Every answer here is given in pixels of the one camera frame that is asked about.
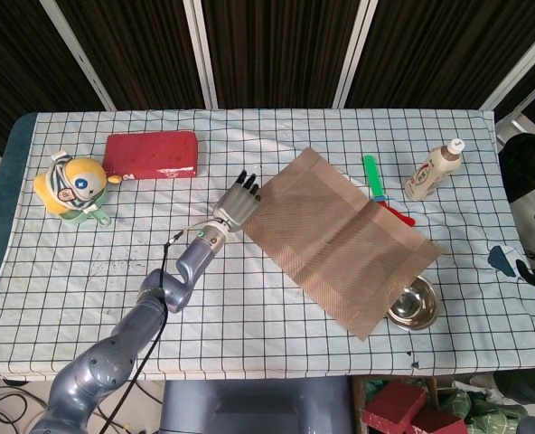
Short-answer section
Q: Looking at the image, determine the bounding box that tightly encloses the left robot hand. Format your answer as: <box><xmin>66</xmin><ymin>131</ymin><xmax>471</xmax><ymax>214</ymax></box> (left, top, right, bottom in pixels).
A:
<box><xmin>211</xmin><ymin>169</ymin><xmax>264</xmax><ymax>232</ymax></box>

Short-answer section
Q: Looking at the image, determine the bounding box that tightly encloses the brown woven cloth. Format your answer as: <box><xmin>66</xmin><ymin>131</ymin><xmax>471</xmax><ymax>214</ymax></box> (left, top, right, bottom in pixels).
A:
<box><xmin>241</xmin><ymin>146</ymin><xmax>445</xmax><ymax>343</ymax></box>

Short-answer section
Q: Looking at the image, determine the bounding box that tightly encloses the stainless steel bowl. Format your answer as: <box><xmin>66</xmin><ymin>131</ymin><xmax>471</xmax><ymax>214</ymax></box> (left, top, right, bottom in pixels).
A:
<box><xmin>387</xmin><ymin>275</ymin><xmax>438</xmax><ymax>331</ymax></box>

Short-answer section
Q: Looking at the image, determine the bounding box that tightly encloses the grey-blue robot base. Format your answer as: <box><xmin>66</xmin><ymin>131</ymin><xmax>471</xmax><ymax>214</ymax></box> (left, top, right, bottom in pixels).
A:
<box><xmin>158</xmin><ymin>377</ymin><xmax>354</xmax><ymax>434</ymax></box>

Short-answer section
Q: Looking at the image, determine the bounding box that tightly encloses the red green hand clapper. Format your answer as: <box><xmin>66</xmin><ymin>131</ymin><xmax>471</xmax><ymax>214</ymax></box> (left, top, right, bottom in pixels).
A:
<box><xmin>361</xmin><ymin>155</ymin><xmax>417</xmax><ymax>227</ymax></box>

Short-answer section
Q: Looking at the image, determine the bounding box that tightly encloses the red rectangular block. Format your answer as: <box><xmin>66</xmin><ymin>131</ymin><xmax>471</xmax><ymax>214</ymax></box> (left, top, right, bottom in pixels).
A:
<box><xmin>103</xmin><ymin>129</ymin><xmax>200</xmax><ymax>181</ymax></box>

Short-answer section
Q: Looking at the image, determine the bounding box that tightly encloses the black chair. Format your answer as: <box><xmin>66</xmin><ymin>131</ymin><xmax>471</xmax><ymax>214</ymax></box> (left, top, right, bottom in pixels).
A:
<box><xmin>497</xmin><ymin>133</ymin><xmax>535</xmax><ymax>204</ymax></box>

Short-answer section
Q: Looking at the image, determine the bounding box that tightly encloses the green patterned bag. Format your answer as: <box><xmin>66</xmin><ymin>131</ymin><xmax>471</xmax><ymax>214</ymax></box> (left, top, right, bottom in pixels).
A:
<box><xmin>447</xmin><ymin>383</ymin><xmax>529</xmax><ymax>434</ymax></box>

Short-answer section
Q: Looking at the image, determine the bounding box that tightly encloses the yellow plush toy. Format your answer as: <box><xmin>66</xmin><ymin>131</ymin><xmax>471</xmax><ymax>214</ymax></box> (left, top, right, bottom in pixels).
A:
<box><xmin>33</xmin><ymin>151</ymin><xmax>123</xmax><ymax>214</ymax></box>

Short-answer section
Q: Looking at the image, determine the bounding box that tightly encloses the beige milk tea bottle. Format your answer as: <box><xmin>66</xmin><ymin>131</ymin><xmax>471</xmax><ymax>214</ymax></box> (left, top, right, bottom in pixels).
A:
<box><xmin>404</xmin><ymin>137</ymin><xmax>466</xmax><ymax>203</ymax></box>

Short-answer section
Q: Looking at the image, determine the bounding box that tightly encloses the white checkered tablecloth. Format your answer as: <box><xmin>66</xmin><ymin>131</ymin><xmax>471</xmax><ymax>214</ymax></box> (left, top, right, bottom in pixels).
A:
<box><xmin>0</xmin><ymin>108</ymin><xmax>535</xmax><ymax>381</ymax></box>

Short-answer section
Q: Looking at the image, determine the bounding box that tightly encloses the white partition frame post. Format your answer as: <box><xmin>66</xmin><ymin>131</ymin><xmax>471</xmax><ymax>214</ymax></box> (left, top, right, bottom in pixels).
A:
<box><xmin>39</xmin><ymin>0</ymin><xmax>117</xmax><ymax>111</ymax></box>
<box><xmin>183</xmin><ymin>0</ymin><xmax>219</xmax><ymax>109</ymax></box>
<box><xmin>477</xmin><ymin>26</ymin><xmax>535</xmax><ymax>112</ymax></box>
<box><xmin>333</xmin><ymin>0</ymin><xmax>378</xmax><ymax>109</ymax></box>

